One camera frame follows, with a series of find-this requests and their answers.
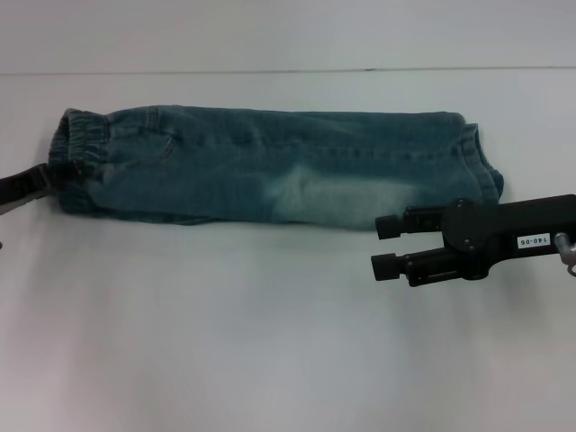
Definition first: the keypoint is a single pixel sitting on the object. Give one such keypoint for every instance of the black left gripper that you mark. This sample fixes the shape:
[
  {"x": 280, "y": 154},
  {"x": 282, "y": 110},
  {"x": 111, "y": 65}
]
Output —
[{"x": 12, "y": 193}]

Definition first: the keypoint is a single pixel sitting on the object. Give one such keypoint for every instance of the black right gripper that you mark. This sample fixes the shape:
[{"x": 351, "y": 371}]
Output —
[{"x": 495, "y": 238}]

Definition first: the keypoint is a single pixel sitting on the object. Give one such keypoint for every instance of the blue denim shorts with cartoon print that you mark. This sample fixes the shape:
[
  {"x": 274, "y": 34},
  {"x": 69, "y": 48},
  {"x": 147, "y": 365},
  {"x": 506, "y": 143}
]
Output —
[{"x": 270, "y": 171}]

